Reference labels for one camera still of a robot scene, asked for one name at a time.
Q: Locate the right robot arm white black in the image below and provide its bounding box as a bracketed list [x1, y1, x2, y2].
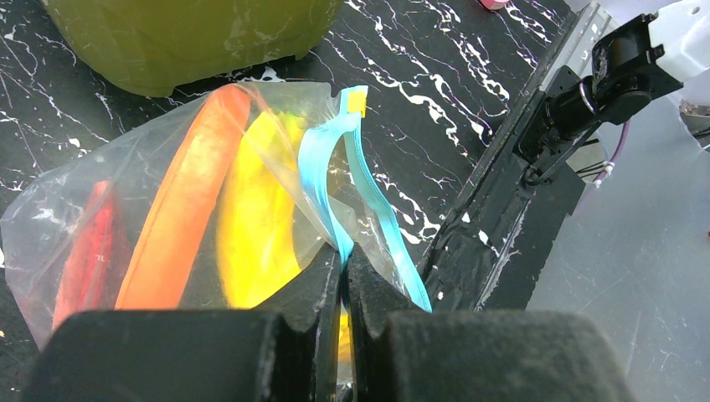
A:
[516, 1, 709, 186]

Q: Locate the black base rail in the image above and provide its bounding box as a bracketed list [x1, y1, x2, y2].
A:
[424, 2, 614, 312]

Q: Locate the watermelon slice toy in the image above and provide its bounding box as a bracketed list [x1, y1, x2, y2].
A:
[52, 180, 125, 329]

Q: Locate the yellow banana toy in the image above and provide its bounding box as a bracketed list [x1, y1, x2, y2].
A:
[216, 112, 306, 308]

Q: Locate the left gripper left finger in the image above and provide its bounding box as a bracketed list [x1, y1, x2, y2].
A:
[22, 246, 341, 401]

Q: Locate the clear zip top bag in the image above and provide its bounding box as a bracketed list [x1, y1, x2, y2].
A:
[0, 80, 434, 351]

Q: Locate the pink cube block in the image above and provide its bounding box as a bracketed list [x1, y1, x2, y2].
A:
[480, 0, 509, 12]

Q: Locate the olive green plastic bin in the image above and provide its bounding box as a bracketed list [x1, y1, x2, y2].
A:
[42, 0, 342, 97]

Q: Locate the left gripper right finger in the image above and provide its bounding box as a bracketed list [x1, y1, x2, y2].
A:
[344, 246, 634, 401]

